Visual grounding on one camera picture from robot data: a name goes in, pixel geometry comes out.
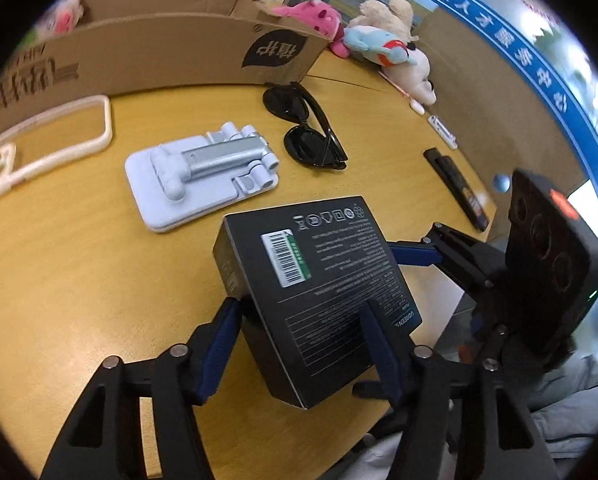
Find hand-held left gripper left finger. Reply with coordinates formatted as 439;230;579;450
41;299;242;480

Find blue wall banner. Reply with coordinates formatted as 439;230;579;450
341;0;598;206

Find blue plush toy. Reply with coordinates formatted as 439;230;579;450
343;25;430;68

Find cream phone case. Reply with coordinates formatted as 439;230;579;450
0;95;114;206

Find black sunglasses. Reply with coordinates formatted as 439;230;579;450
263;81;348;170

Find pink and white plush toy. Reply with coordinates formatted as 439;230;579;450
39;0;87;38

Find beige plush toy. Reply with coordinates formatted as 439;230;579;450
349;0;420;43

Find large cardboard box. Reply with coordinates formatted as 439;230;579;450
0;0;332;150

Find black remote control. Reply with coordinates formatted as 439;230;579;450
424;147;490;231

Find light blue phone stand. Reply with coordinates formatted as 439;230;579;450
125;121;280;233

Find person's grey jacket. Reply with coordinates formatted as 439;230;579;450
526;345;598;461

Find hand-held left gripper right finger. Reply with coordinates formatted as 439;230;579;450
361;301;560;480

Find black product box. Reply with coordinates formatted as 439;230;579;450
213;196;422;410

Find wooden desktop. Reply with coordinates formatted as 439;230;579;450
0;45;500;480

